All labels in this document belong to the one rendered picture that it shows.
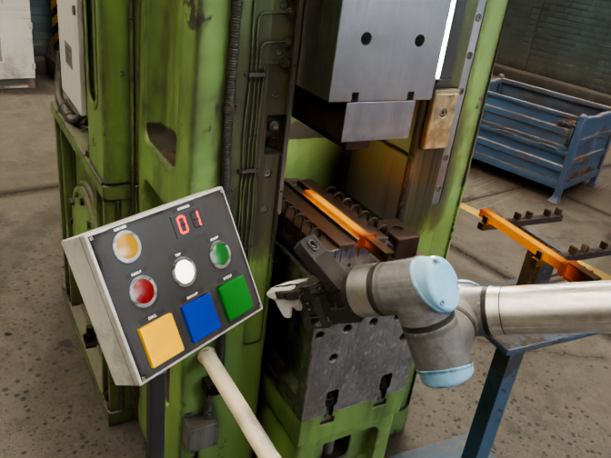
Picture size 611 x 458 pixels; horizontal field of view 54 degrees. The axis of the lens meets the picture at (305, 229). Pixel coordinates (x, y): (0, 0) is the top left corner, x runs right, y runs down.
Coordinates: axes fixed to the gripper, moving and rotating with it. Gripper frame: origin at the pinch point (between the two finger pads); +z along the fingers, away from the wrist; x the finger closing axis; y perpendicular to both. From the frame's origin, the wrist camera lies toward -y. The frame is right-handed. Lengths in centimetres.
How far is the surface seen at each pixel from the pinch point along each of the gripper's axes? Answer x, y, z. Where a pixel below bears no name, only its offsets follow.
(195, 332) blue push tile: -12.6, 2.7, 10.2
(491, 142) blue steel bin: 422, 25, 113
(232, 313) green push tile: -2.6, 3.3, 10.2
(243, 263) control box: 5.4, -4.7, 11.0
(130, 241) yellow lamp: -19.1, -17.9, 10.6
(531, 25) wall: 897, -84, 191
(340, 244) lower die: 40.0, 2.7, 11.0
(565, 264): 65, 23, -34
